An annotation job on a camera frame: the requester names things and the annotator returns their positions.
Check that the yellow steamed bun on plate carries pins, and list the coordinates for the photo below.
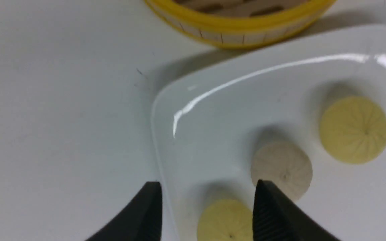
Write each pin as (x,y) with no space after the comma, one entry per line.
(353,130)

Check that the white square plate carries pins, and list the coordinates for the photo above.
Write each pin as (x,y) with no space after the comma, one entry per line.
(207,125)

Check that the bamboo steamer basket yellow rim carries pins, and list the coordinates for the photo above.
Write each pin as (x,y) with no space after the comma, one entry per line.
(239,24)

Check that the white steamed bun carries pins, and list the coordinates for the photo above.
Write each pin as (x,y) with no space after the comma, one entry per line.
(284,164)

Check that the yellow steamed bun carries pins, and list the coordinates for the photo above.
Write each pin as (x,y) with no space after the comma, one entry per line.
(225,220)
(353,130)

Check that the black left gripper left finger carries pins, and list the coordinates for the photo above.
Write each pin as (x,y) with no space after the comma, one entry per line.
(140,220)

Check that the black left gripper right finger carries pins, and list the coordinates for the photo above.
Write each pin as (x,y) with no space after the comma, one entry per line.
(277,218)

